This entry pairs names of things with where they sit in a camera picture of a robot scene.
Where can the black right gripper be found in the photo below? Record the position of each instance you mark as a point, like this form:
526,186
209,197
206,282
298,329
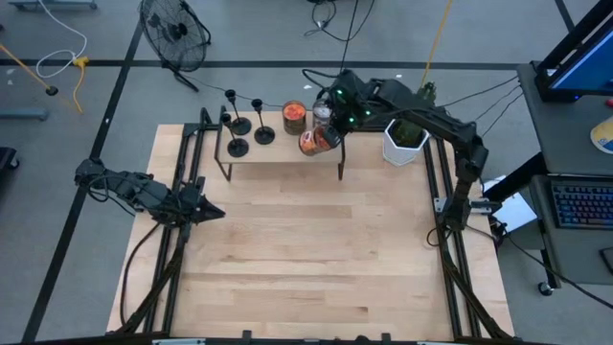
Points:
352,103

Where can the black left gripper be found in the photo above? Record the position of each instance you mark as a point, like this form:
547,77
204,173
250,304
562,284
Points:
189,203

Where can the orange glass candle jar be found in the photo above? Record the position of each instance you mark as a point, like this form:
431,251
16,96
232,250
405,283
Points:
311,142
294,115

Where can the grey glass candle jar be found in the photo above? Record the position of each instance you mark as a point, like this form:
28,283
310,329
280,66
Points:
322,114

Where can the black candlestick holder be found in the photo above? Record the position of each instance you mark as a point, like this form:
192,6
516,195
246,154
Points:
237,147
241,126
264,135

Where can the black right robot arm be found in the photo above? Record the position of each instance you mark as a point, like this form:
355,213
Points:
431,115

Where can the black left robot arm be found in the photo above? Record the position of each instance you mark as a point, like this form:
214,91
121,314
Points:
134,189

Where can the wooden shelf riser black legs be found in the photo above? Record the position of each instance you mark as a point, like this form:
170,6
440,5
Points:
282,151

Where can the green cactus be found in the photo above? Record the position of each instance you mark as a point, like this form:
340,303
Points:
409,133

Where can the black table clamp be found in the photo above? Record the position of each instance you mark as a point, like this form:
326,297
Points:
246,335
385,337

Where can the black floor fan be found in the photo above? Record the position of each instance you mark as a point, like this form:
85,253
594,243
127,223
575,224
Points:
172,33

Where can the orange pole black foot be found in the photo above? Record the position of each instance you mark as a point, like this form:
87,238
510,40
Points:
51,90

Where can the black floor object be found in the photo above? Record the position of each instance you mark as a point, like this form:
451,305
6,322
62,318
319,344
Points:
7,160

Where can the grey metal floor base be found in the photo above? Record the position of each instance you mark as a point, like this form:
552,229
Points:
52,5
21,114

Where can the grey side desk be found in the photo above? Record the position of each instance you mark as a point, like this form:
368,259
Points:
560,134

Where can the backlit rainbow keyboard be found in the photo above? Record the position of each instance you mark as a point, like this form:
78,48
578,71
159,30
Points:
582,206

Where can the computer monitor blue screen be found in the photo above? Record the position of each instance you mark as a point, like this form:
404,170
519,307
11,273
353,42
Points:
586,67

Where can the white tub yellow blue label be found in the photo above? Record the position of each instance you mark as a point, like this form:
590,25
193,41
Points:
604,136

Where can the right arm silver base bracket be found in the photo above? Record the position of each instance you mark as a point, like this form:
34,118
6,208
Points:
486,206

